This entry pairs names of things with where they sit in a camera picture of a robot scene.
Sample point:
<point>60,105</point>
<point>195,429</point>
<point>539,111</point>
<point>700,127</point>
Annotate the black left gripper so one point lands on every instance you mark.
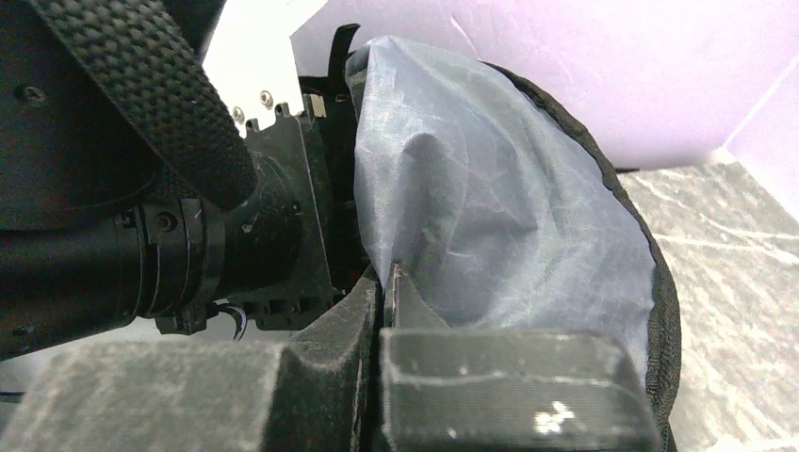
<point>305,236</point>

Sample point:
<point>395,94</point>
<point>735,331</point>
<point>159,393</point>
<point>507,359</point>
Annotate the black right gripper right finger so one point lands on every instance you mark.
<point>503,389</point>

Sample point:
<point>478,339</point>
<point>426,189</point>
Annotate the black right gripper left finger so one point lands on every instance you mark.
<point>310,392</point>

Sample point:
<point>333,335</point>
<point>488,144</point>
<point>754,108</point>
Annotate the black student backpack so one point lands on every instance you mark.
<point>503,211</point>

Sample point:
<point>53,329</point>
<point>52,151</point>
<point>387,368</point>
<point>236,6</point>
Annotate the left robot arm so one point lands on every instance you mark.
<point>128,189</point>

